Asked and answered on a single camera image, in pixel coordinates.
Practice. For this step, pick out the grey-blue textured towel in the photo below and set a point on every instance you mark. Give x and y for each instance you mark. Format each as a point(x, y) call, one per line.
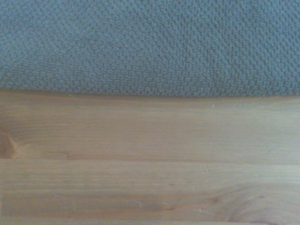
point(150, 47)

